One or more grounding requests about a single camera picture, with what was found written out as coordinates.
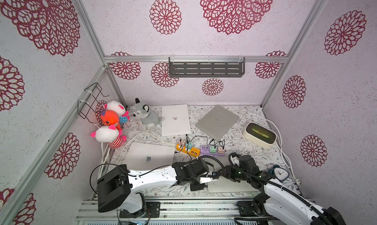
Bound black charger cable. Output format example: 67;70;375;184
185;134;201;167

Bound teal charger plug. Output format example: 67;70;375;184
186;142;192;150

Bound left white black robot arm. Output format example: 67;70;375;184
96;156;225;217

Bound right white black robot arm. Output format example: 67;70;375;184
221;153;346;225

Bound silver apple laptop front right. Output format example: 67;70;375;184
204;156;260;193

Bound silver laptop rear right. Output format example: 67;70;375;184
195;105;239;141

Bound white laptop front left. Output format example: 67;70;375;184
119;143;175;171

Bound white laptop with red logo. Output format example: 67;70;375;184
162;104;191;137

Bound orange power strip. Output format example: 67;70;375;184
176;144;200;157

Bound purple power strip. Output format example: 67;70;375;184
200;145;226;156

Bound teal alarm clock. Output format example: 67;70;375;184
268;165;290;182

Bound cream box with green display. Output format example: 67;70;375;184
242;123;277;149

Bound grey husky plush toy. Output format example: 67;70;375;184
133;98;164;131

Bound white plush striped legs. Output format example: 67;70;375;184
90;124;127;149

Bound white pink plush upper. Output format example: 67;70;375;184
104;100;129;117

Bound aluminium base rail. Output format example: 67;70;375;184
74;197;251;225

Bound grey metal wall shelf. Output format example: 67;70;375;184
168;57;245;78

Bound black wire wall basket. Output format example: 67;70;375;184
77;82;109;125

